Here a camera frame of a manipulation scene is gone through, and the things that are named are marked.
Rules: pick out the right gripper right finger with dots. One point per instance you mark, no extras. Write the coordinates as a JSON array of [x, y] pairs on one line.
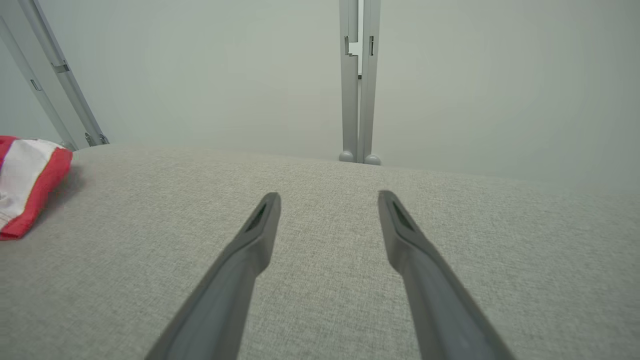
[[430, 290]]

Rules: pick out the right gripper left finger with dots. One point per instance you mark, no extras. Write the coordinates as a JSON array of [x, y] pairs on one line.
[[235, 280]]

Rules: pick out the red shorts with white stripe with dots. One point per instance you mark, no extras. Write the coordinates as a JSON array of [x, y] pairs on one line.
[[30, 170]]

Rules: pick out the grey partition post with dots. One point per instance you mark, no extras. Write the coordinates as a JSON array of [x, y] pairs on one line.
[[369, 100], [35, 90], [348, 100], [65, 80]]

